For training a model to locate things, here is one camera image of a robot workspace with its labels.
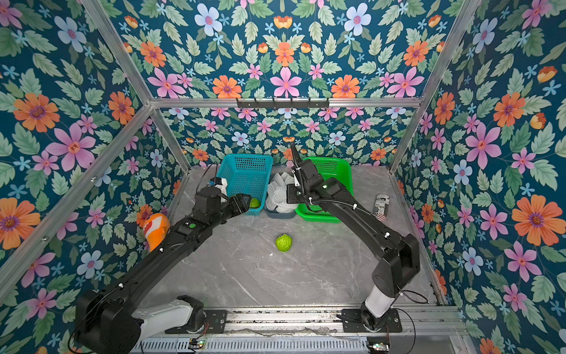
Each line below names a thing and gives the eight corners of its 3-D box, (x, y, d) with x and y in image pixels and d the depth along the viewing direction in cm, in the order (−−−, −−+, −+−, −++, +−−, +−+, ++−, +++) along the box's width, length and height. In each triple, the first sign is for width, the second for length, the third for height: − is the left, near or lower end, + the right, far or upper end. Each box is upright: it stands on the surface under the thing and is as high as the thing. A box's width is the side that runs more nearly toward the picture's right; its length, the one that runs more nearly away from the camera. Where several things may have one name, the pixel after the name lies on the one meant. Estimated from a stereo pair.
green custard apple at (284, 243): (282, 255, 91) (281, 248, 86) (275, 245, 94) (274, 238, 89) (293, 247, 93) (293, 240, 88) (286, 238, 96) (285, 231, 91)
